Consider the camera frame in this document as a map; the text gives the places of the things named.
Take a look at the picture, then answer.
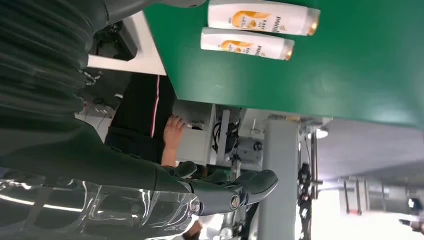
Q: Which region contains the white shampoo bottle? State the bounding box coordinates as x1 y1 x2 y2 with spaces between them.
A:
207 0 321 37
200 27 295 61

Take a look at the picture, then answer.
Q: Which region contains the standing person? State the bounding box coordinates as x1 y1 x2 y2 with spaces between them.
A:
104 73 186 168

